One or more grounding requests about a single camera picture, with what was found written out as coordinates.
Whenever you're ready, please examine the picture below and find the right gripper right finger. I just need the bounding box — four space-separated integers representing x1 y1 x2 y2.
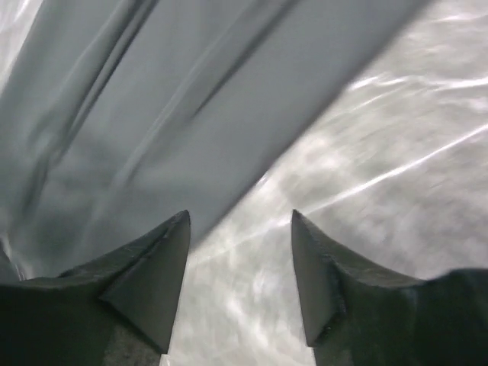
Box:
291 211 487 365

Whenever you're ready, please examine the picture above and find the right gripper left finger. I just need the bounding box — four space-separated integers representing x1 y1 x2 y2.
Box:
1 210 190 366

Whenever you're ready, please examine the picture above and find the dark grey t-shirt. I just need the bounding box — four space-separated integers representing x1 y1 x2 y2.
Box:
1 1 426 281

